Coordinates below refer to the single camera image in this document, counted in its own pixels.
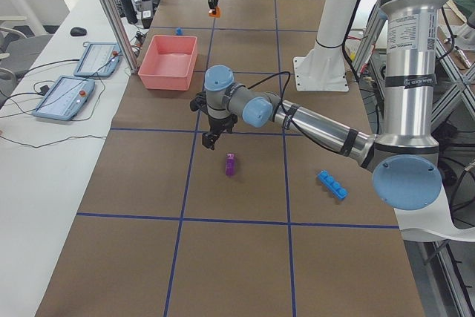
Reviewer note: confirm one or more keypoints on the orange block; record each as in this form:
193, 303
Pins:
215, 12

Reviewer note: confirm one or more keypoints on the purple block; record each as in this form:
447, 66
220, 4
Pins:
230, 164

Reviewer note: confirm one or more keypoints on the long blue block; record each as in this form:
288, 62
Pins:
332, 185

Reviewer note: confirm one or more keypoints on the pink plastic box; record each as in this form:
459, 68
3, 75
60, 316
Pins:
169, 63

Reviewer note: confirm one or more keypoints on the grey power adapter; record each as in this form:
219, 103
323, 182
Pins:
146, 13

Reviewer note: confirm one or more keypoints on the black bottle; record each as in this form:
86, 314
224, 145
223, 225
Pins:
129, 11

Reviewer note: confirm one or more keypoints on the far blue teach pendant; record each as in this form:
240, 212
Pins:
99, 59

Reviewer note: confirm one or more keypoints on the blue teach pendant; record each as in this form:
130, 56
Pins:
65, 98
99, 59

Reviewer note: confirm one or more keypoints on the black computer mouse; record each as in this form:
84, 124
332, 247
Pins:
78, 31

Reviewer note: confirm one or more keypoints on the near blue teach pendant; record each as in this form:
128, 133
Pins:
65, 98

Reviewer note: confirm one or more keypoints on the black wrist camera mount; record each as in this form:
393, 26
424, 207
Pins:
199, 103

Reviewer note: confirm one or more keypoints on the aluminium frame post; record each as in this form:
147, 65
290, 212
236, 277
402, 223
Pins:
120, 34

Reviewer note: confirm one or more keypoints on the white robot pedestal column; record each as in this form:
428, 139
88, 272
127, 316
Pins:
323, 68

